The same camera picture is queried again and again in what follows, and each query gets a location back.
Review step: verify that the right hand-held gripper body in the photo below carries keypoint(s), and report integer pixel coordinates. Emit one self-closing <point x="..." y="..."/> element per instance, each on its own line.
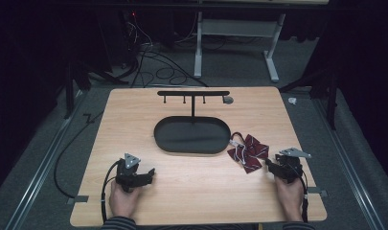
<point x="290" y="166"/>

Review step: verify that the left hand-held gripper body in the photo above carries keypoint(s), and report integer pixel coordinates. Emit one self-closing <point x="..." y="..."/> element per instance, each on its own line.
<point x="128" y="174"/>

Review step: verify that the dark red bow tie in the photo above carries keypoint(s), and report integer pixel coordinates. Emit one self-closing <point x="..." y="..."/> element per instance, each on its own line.
<point x="249" y="154"/>

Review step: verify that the black hook rack with tray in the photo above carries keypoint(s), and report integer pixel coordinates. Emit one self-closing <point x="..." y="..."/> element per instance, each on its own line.
<point x="192" y="134"/>

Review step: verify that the person's left hand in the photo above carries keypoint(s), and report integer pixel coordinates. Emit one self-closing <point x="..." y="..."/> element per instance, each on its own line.
<point x="124" y="202"/>

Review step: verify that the person's right hand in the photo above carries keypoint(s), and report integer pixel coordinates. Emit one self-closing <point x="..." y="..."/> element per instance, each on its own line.
<point x="290" y="198"/>

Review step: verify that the small white crumpled scrap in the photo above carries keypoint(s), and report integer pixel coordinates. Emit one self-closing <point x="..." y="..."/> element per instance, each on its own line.
<point x="292" y="101"/>

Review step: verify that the small grey round disc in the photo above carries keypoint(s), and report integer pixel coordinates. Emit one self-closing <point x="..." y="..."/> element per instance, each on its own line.
<point x="228" y="100"/>

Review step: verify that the black tripod stand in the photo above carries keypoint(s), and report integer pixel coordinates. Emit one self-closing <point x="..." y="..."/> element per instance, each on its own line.
<point x="325" y="86"/>

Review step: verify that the grey metal table bracket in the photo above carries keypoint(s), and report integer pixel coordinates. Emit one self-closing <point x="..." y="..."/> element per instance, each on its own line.
<point x="77" y="199"/>
<point x="317" y="191"/>

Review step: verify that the metal floor rail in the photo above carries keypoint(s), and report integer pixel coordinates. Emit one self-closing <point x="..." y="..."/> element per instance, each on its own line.
<point x="348" y="166"/>
<point x="38" y="179"/>

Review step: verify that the white metal desk frame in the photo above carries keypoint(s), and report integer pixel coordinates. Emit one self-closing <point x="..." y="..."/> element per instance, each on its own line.
<point x="236" y="28"/>

